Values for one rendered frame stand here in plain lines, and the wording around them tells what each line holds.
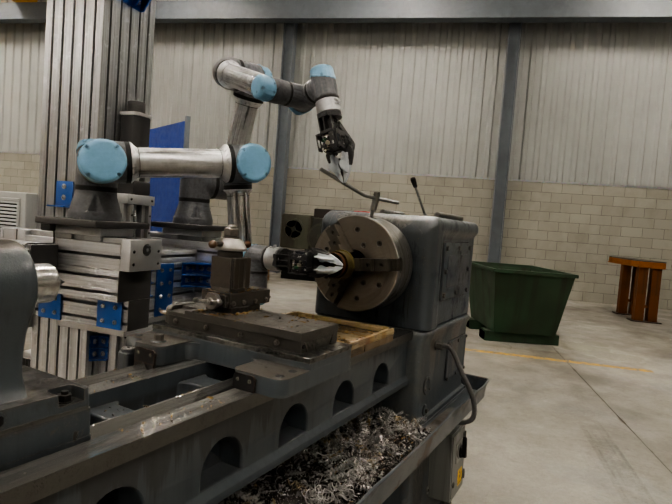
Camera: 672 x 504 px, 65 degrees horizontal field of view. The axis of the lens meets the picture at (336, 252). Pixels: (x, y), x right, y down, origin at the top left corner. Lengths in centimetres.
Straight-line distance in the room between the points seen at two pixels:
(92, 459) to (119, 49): 151
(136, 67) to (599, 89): 1112
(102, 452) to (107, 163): 89
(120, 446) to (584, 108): 1192
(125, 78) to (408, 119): 1026
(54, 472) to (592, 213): 1167
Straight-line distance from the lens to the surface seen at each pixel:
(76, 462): 82
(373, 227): 168
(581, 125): 1228
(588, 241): 1205
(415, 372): 183
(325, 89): 165
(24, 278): 83
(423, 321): 180
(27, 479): 79
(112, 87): 200
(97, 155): 154
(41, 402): 85
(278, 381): 103
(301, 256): 155
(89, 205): 167
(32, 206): 209
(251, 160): 162
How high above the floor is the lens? 120
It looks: 3 degrees down
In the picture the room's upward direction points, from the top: 4 degrees clockwise
